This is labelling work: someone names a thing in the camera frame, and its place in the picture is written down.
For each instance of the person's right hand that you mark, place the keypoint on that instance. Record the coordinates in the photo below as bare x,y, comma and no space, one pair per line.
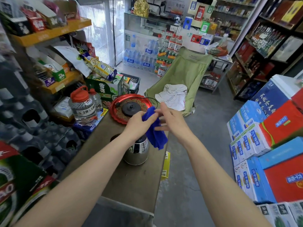
176,122

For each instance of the person's left hand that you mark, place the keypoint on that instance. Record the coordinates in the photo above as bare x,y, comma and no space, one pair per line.
136,125

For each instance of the person's right thumb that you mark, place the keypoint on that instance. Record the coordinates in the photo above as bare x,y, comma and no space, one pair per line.
161,128

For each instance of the person's left fingers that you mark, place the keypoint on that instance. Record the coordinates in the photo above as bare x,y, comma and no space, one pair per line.
151,117

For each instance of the blue microfibre cloth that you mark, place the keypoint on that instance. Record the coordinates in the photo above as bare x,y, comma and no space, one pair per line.
157,137

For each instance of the person's left forearm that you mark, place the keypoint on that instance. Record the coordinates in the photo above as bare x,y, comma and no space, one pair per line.
78,179

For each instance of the person's right forearm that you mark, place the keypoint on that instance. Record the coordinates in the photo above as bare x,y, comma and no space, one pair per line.
217,182

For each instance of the black kettle base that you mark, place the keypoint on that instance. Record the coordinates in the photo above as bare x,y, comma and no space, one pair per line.
131,109

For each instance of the white crumpled cloth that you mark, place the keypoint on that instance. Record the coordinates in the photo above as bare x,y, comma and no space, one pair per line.
172,96

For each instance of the stainless steel kettle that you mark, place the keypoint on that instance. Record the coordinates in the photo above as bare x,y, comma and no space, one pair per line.
137,153

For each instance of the red round tray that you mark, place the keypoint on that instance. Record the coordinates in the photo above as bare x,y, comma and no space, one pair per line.
114,113

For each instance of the yellow flat carton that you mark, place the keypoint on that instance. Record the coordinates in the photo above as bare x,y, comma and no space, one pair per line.
166,165

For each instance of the black plastic crate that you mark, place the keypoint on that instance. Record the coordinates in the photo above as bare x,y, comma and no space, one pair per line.
133,82

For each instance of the green and white beer carton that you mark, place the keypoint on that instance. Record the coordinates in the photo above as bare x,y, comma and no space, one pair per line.
104,88

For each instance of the small clear jug red cap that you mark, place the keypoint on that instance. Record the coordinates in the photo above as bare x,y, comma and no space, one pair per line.
98,100

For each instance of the stack of clear water bottles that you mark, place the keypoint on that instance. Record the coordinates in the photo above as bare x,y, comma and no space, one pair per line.
139,59

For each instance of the green folding chair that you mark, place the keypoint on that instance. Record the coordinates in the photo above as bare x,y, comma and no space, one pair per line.
189,68

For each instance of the stack of green-label bottles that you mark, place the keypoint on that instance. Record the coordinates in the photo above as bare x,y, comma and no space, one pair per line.
167,56

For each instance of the large clear jug red cap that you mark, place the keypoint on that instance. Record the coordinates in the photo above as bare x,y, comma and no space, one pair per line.
82,111

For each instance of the dark blue flat box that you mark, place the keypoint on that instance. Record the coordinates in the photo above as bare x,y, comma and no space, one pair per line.
82,131

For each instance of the yellow snack packet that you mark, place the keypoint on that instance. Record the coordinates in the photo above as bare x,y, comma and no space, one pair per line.
100,68

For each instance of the grey metal rack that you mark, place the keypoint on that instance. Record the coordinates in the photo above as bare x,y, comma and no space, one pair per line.
215,80

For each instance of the stack of blue milk cartons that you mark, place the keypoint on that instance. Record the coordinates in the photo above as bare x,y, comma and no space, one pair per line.
246,144

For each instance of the white wipes packet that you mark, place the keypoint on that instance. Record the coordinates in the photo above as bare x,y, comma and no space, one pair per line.
63,107

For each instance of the glass display counter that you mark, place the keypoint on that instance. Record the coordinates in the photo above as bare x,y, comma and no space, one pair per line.
146,27

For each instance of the white paper bag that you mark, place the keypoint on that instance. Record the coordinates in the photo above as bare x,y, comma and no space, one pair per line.
73,59

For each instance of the blue payment code stand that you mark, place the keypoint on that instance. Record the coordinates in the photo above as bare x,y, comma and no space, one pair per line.
187,23

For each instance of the small green box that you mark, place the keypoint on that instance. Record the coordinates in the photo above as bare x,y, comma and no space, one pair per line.
58,75

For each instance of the green payment code stand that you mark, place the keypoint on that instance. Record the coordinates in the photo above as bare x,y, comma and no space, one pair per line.
205,28

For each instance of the small purple box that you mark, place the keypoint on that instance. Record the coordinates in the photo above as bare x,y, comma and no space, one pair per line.
49,82

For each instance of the golden statue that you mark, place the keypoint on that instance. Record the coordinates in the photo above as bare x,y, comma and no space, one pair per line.
141,7

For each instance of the blue and white gift box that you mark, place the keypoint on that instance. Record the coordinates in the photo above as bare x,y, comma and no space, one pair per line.
269,94

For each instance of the red payment code stand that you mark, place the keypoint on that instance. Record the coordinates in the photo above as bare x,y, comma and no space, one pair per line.
199,13

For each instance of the stack of wrapped dark bottles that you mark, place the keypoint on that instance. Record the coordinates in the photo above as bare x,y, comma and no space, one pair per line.
28,120

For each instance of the red carton with blue label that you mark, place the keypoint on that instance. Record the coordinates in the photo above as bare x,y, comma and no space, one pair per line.
286,182
284,122

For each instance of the plain blue carton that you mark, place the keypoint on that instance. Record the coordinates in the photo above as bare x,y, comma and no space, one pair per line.
281,153

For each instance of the orange shelf unit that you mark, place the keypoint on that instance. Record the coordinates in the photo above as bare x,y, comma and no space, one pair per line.
52,33

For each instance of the dark shelf with liquor boxes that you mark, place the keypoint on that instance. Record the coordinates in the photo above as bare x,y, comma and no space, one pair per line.
265,40

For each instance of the white and green cartons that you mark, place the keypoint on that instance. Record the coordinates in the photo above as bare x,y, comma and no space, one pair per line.
281,213

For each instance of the red snack boxes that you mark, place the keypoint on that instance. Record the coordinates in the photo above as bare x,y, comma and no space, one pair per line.
35,21

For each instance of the green beer case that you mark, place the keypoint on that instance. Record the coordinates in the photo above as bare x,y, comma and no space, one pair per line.
16,186

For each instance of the cigarette wall shelf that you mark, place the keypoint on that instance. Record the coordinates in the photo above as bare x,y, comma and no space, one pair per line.
233,14

